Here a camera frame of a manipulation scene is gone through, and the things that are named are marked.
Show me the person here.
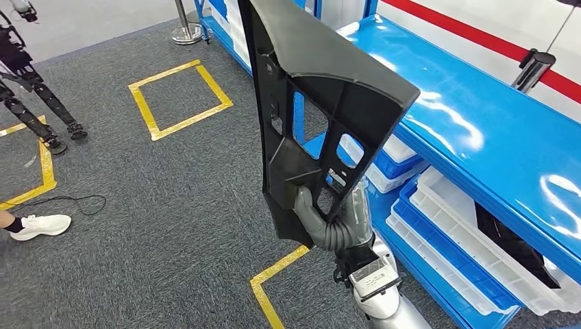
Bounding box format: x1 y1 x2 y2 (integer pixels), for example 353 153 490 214
0 209 72 241

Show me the blue metal shelf rack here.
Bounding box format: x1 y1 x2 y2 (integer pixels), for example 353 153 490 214
194 0 324 77
290 0 581 329

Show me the black plastic part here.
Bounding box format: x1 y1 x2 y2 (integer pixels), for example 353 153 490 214
474 202 561 290

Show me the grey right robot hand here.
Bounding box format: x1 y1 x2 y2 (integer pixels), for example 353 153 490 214
293 169 375 252

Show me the black license plate bracket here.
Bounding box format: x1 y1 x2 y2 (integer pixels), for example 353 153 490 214
236 0 421 248

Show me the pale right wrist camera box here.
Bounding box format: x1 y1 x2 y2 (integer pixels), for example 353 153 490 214
348 255 403 303

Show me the black floor cable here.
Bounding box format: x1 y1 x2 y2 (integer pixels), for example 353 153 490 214
9 194 108 217

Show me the black legged robot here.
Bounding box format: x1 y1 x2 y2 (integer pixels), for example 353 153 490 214
0 0 88 156

